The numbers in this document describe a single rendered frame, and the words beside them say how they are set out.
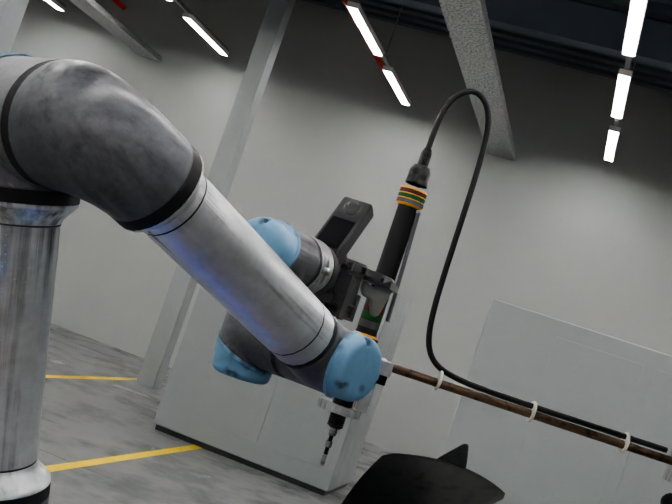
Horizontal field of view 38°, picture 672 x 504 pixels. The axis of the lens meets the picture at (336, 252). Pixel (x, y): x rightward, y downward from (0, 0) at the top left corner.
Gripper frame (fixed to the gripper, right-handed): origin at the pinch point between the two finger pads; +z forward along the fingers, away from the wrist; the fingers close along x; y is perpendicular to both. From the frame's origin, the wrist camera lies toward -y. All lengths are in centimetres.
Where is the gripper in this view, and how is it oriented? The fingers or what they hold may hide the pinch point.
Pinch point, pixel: (368, 276)
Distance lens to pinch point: 144.3
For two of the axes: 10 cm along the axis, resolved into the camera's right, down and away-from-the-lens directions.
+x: 8.7, 2.7, -4.2
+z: 3.8, 1.8, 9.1
